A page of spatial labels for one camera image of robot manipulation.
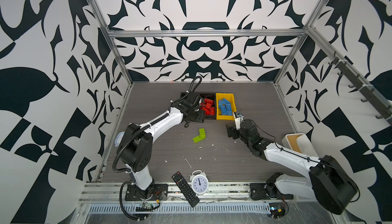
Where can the yellow bin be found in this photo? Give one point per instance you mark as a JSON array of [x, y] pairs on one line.
[[231, 99]]

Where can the white wooden-top tray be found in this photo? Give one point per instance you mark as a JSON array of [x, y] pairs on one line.
[[299, 143]]

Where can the red lego brick cluster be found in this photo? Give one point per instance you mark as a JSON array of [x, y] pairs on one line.
[[208, 107]]

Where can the green lego brick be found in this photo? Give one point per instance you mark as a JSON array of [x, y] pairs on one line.
[[197, 139], [202, 133]]

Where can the black left bin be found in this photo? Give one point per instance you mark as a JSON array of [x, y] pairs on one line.
[[183, 95]]

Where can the blue lego brick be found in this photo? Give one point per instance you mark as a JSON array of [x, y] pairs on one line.
[[226, 102], [229, 110], [223, 110], [220, 103]]

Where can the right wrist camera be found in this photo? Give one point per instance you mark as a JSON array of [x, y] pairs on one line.
[[238, 118]]

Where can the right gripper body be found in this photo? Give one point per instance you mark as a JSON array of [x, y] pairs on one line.
[[236, 134]]

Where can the black bin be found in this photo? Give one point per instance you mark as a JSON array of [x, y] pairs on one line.
[[183, 95], [209, 96]]

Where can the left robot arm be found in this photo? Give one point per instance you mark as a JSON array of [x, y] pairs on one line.
[[135, 149]]

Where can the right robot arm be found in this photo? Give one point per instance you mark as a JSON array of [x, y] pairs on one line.
[[322, 179]]

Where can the white twin-bell alarm clock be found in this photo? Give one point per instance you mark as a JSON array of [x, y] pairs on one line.
[[199, 182]]

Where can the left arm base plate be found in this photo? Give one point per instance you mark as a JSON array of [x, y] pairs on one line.
[[152, 193]]

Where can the green lego brick flat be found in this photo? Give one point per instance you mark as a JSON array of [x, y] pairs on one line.
[[197, 139]]

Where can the white cable duct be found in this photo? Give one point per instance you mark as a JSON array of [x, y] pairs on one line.
[[185, 208]]

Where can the blue square clock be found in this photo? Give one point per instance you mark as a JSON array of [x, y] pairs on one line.
[[119, 139]]

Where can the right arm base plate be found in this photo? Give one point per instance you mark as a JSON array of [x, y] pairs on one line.
[[267, 191]]

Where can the black middle bin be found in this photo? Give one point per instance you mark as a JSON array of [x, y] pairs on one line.
[[209, 96]]

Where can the black remote control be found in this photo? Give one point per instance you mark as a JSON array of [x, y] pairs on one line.
[[185, 189]]

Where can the wall hook rail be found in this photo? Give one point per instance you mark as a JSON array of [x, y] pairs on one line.
[[369, 92]]

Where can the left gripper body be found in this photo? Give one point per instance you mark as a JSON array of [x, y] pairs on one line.
[[197, 116]]

